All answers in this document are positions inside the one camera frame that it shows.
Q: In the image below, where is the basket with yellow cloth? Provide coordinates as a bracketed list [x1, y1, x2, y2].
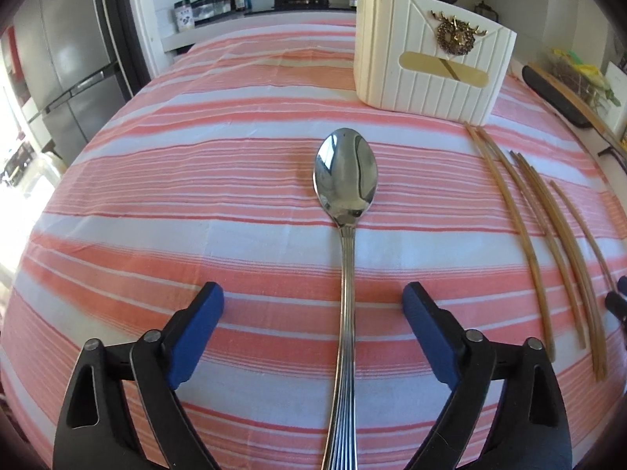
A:
[546, 48, 619, 108]

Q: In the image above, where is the black glass cooktop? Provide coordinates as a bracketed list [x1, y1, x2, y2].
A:
[244, 4, 357, 14]

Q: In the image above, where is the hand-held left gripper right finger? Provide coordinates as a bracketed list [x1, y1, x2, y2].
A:
[402, 281, 574, 470]

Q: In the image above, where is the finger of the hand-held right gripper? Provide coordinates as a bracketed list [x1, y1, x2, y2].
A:
[605, 291, 627, 326]

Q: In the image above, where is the bamboo chopstick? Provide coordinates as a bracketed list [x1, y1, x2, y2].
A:
[464, 124, 556, 360]
[518, 153, 609, 380]
[510, 151, 602, 381]

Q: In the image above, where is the black oblong object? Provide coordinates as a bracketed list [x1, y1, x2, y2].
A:
[522, 65, 594, 129]

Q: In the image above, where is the wooden chopsticks group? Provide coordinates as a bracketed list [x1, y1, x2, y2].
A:
[477, 128, 587, 351]

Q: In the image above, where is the clear seasoning box set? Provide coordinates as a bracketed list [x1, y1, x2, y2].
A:
[191, 0, 232, 23]

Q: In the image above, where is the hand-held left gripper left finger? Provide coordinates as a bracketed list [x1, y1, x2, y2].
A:
[53, 281, 225, 470]

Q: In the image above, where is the white ribbed utensil holder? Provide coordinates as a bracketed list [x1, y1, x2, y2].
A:
[353, 0, 518, 125]

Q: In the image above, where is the wooden cutting board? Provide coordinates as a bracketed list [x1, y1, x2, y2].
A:
[526, 61, 627, 179]

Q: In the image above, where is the silver metal spoon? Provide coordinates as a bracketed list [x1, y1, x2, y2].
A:
[312, 127, 379, 470]

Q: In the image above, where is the grey refrigerator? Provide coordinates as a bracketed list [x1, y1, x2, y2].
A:
[10, 0, 150, 157]

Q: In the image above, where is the pink striped tablecloth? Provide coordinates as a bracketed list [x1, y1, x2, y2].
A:
[0, 22, 627, 470]

